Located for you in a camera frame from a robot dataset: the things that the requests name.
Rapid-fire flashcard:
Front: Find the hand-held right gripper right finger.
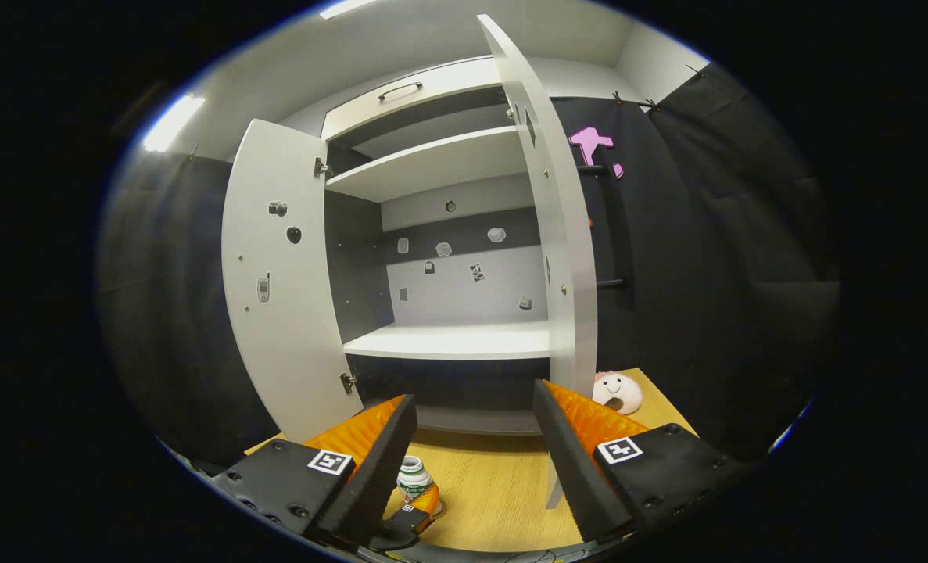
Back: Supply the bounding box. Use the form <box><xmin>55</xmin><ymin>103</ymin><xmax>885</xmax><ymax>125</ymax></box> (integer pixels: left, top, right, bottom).
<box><xmin>532</xmin><ymin>379</ymin><xmax>755</xmax><ymax>547</ymax></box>

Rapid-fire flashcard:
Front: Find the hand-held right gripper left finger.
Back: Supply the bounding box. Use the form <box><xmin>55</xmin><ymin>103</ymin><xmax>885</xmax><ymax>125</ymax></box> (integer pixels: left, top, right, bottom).
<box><xmin>210</xmin><ymin>393</ymin><xmax>419</xmax><ymax>553</ymax></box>

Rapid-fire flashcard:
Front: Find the white green label bottle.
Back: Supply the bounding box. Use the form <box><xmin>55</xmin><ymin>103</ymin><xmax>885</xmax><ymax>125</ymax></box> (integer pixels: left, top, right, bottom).
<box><xmin>396</xmin><ymin>455</ymin><xmax>443</xmax><ymax>518</ymax></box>

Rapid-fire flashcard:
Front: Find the white cabinet door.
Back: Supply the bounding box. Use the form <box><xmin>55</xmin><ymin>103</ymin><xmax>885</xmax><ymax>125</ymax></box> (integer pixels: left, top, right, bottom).
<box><xmin>220</xmin><ymin>118</ymin><xmax>364</xmax><ymax>445</ymax></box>
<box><xmin>476</xmin><ymin>13</ymin><xmax>600</xmax><ymax>511</ymax></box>

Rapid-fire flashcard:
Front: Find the white cabinet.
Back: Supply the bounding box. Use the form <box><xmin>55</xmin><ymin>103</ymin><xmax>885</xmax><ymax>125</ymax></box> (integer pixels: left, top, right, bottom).
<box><xmin>318</xmin><ymin>55</ymin><xmax>555</xmax><ymax>437</ymax></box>

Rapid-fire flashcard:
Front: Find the white cabinet drawer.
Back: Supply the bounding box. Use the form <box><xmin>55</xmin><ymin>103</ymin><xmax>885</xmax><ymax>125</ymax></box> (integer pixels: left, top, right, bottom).
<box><xmin>322</xmin><ymin>56</ymin><xmax>504</xmax><ymax>142</ymax></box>

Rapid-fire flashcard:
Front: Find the white smiling plush toy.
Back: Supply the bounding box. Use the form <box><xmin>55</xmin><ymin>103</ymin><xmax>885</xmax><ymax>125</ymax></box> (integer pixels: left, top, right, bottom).
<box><xmin>592</xmin><ymin>371</ymin><xmax>643</xmax><ymax>416</ymax></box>

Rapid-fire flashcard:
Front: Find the ceiling light panel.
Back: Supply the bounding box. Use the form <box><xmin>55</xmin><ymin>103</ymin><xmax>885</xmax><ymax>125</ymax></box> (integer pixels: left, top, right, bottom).
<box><xmin>318</xmin><ymin>0</ymin><xmax>380</xmax><ymax>20</ymax></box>
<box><xmin>142</xmin><ymin>92</ymin><xmax>208</xmax><ymax>155</ymax></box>

